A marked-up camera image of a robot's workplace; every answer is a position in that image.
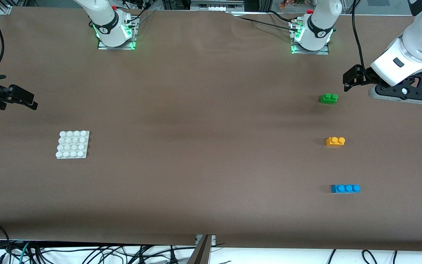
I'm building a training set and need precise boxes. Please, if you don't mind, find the blue three-stud block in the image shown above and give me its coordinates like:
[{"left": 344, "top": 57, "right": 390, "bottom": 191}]
[{"left": 331, "top": 184, "right": 361, "bottom": 194}]

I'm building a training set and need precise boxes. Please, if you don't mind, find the metal table frame bracket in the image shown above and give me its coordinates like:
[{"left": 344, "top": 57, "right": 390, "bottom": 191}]
[{"left": 187, "top": 235, "right": 217, "bottom": 264}]

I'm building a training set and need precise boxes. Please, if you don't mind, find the short black base cable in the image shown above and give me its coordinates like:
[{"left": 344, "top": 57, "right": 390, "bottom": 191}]
[{"left": 268, "top": 10, "right": 301, "bottom": 23}]

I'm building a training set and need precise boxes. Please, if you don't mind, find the orange and green object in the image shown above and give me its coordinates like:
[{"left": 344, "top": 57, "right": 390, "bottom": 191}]
[{"left": 279, "top": 0, "right": 308, "bottom": 11}]

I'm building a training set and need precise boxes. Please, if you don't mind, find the aluminium frame profile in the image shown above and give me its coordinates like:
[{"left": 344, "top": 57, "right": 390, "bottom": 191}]
[{"left": 0, "top": 0, "right": 28, "bottom": 15}]

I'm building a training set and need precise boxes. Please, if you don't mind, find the long black base cable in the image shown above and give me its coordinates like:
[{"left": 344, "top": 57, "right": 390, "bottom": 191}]
[{"left": 231, "top": 14, "right": 299, "bottom": 30}]

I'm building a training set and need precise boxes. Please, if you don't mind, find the teal floor cable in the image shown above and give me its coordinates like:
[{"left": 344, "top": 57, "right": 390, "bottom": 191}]
[{"left": 17, "top": 241, "right": 32, "bottom": 264}]

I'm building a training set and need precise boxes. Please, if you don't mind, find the white studded base plate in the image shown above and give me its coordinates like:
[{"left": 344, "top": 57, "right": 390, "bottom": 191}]
[{"left": 56, "top": 131, "right": 90, "bottom": 159}]

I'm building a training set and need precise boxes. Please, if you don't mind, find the white background device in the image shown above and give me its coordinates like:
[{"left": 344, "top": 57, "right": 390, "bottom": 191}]
[{"left": 190, "top": 0, "right": 245, "bottom": 12}]

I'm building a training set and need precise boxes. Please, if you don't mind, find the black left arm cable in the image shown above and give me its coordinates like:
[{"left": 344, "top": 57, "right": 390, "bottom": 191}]
[{"left": 351, "top": 0, "right": 368, "bottom": 74}]

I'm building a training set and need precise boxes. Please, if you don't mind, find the brown table cover sheet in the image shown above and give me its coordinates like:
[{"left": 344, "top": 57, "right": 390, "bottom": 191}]
[{"left": 0, "top": 7, "right": 422, "bottom": 253}]

